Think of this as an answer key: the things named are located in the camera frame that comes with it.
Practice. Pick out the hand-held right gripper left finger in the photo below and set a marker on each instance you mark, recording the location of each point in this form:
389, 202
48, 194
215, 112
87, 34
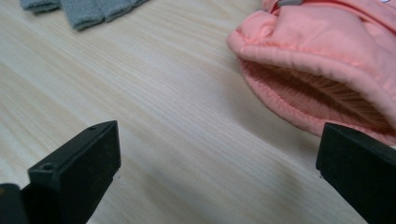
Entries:
77, 168

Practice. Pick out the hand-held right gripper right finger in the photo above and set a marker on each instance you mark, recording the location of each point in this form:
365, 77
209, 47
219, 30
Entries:
361, 168

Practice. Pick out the pink padded glove grey palm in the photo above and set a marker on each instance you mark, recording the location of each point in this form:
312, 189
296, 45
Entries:
311, 37

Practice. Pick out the grey knit glove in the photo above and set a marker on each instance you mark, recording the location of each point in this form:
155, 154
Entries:
40, 4
90, 12

